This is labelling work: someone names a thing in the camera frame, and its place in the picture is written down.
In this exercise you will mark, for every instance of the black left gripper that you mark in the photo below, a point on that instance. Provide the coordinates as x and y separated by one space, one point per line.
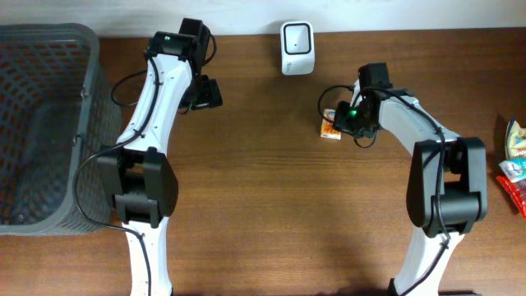
209 95

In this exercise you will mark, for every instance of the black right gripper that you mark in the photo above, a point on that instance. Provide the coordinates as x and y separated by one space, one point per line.
342 119

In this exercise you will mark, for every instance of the orange tissue pack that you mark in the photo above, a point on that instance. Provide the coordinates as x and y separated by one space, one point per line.
327 129

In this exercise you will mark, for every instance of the cream biscuit packet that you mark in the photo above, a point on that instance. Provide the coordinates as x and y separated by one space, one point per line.
514 140

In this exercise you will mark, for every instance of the green tissue pack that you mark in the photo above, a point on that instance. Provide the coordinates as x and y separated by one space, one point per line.
514 169

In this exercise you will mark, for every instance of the red snack bag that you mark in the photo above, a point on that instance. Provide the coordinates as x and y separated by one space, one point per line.
516 191

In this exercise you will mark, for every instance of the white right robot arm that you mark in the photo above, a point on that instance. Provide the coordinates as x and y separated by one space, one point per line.
447 186

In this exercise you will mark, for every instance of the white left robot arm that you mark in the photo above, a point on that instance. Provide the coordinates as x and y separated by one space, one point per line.
138 180

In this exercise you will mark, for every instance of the white barcode scanner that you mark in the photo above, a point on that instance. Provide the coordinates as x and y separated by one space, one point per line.
297 48

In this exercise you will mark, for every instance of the grey plastic mesh basket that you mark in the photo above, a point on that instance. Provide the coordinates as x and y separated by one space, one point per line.
55 113

